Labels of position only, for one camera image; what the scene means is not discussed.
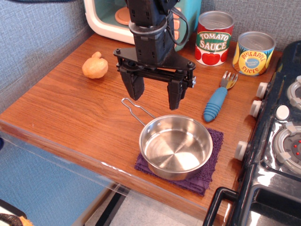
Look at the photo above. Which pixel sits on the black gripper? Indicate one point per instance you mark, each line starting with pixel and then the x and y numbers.
pixel 154 57

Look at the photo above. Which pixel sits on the small metal pot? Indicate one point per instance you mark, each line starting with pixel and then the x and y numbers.
pixel 175 147

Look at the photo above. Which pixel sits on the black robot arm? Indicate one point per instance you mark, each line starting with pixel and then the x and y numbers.
pixel 154 55

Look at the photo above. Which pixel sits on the purple folded cloth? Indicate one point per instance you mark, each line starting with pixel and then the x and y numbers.
pixel 200 182

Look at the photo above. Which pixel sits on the orange toy fruit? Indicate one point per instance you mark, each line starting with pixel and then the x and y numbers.
pixel 95 67

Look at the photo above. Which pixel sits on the orange microwave plate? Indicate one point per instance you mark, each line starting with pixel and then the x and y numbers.
pixel 122 16

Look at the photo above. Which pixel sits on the toy microwave oven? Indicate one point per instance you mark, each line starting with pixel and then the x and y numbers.
pixel 100 15

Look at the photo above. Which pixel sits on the tomato sauce can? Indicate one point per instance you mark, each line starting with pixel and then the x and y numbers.
pixel 213 38

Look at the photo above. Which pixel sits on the pineapple slices can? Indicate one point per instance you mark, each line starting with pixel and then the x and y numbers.
pixel 253 53

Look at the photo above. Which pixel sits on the black toy stove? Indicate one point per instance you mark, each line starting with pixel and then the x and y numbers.
pixel 269 191

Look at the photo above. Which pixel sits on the blue handled toy fork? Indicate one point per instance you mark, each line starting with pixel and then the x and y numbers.
pixel 215 102

